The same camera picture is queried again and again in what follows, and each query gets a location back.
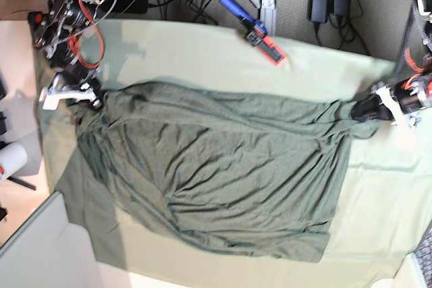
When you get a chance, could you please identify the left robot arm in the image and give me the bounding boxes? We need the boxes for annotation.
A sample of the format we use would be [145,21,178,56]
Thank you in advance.
[350,0,431,128]

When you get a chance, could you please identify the black power adapter left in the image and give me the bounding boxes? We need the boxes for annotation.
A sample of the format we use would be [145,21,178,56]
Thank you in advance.
[111,0,149,14]

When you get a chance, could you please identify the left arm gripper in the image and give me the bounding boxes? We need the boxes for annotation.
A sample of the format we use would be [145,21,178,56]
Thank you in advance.
[350,94,392,122]

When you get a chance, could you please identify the white paper roll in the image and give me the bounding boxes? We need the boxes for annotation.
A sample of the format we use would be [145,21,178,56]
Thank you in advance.
[0,142,28,180]

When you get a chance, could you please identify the light green table cloth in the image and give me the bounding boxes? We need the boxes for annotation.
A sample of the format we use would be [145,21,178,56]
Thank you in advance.
[37,20,431,287]

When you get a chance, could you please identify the green T-shirt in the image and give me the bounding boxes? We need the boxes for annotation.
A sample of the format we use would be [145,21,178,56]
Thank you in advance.
[56,82,378,263]

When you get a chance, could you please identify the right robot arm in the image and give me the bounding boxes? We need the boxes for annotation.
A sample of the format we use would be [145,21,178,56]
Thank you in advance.
[28,0,117,111]

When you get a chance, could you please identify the blue orange clamp at corner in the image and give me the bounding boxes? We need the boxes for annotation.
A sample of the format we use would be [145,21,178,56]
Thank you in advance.
[27,11,47,32]

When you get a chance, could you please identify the black stick on table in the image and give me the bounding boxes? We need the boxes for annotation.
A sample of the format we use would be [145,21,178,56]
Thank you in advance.
[7,177,36,191]

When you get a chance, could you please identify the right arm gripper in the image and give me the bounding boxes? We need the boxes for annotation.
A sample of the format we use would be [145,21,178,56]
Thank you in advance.
[80,78,103,109]

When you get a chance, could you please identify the blue orange clamp on cloth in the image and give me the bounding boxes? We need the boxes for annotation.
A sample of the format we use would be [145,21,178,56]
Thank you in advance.
[219,0,287,66]

